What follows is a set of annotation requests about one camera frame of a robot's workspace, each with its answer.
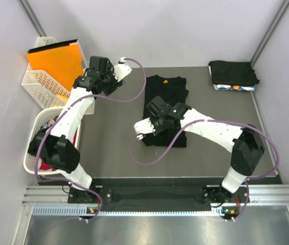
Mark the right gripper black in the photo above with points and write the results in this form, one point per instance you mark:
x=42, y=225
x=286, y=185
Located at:
x=157, y=130

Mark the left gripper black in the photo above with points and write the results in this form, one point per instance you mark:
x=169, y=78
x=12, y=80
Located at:
x=115, y=84

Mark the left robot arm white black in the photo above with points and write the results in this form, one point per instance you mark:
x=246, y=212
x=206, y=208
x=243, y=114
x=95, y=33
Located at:
x=82, y=96

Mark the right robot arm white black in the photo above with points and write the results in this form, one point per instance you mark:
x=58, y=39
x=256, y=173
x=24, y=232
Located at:
x=244, y=144

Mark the folded black t shirt stack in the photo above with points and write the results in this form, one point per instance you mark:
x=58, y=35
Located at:
x=232, y=76

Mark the orange folder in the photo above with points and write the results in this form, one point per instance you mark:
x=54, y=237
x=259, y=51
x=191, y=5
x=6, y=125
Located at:
x=64, y=64

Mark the black folder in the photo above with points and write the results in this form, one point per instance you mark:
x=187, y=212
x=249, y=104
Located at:
x=51, y=46

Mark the white perforated file organizer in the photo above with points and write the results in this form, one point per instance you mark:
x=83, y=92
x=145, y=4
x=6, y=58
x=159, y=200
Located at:
x=41, y=86

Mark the white oval laundry basket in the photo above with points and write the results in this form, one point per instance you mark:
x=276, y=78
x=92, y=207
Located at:
x=43, y=117

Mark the black garment in basket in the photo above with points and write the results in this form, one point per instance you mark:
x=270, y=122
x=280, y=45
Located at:
x=33, y=147

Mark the red garment in basket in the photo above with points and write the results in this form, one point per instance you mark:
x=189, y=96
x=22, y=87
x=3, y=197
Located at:
x=45, y=167

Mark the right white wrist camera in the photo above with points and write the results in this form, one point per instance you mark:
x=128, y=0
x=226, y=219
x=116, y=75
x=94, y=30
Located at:
x=143, y=128

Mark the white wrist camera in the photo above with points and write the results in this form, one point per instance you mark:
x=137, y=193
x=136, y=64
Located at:
x=143, y=128
x=121, y=70

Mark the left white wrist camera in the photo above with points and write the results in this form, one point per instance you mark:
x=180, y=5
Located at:
x=121, y=70

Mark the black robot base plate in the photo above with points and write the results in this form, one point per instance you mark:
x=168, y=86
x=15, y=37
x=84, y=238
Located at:
x=163, y=194

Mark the aluminium frame rail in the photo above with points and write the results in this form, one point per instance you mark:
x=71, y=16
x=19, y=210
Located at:
x=54, y=200

